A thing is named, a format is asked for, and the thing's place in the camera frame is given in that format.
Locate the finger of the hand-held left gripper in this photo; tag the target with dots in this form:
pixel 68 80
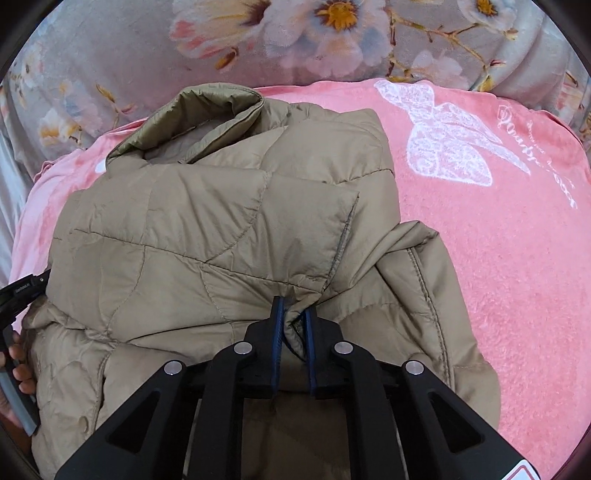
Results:
pixel 39 278

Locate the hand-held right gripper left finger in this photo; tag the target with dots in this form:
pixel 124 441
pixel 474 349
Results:
pixel 278 332

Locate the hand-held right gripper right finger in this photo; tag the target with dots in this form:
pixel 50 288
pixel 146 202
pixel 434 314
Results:
pixel 309 350

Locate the beige quilted puffer jacket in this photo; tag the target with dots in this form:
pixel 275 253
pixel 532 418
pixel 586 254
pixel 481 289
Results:
pixel 184 240

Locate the person's left hand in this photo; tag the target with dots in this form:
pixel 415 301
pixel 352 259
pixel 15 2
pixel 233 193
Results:
pixel 21 353

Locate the pale grey satin sheet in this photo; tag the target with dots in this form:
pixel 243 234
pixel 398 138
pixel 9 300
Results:
pixel 11 207

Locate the pink blanket with white bow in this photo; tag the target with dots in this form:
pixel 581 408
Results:
pixel 498 286

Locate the grey floral blanket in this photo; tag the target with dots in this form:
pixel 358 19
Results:
pixel 138 50

